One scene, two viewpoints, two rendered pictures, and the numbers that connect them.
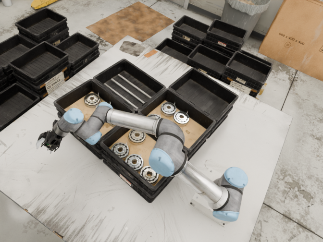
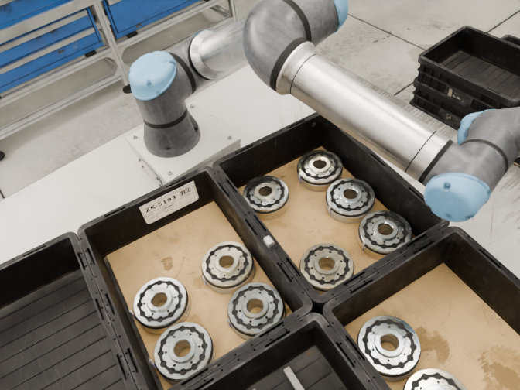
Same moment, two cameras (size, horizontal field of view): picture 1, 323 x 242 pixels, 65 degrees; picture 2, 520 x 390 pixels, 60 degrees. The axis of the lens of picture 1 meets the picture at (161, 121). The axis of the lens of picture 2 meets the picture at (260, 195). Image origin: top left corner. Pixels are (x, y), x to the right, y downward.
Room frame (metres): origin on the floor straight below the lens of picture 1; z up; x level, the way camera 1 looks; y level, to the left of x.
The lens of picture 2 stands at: (1.24, 0.30, 1.61)
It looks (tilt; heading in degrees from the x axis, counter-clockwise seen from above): 50 degrees down; 216
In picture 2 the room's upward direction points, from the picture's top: 9 degrees counter-clockwise
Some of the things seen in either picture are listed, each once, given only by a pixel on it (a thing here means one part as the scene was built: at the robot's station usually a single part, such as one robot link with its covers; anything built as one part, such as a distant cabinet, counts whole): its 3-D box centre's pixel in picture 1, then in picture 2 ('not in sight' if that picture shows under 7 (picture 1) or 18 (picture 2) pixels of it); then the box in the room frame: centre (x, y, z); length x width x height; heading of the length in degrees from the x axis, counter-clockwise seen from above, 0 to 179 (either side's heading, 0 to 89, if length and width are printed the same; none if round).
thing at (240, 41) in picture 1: (221, 47); not in sight; (2.57, -0.51, 0.37); 0.42 x 0.34 x 0.46; 68
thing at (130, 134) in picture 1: (137, 135); (326, 265); (0.82, 0.12, 0.86); 0.10 x 0.10 x 0.01
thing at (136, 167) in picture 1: (134, 162); (350, 196); (0.64, 0.10, 0.86); 0.10 x 0.10 x 0.01
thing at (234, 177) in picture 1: (232, 181); (159, 86); (0.60, -0.42, 0.97); 0.13 x 0.12 x 0.14; 168
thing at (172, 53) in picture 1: (173, 58); not in sight; (2.35, 0.01, 0.26); 0.40 x 0.30 x 0.23; 68
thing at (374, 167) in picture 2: (143, 152); (320, 209); (0.71, 0.06, 0.87); 0.40 x 0.30 x 0.11; 60
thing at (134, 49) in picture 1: (131, 47); not in sight; (1.81, 0.39, 0.71); 0.22 x 0.19 x 0.01; 68
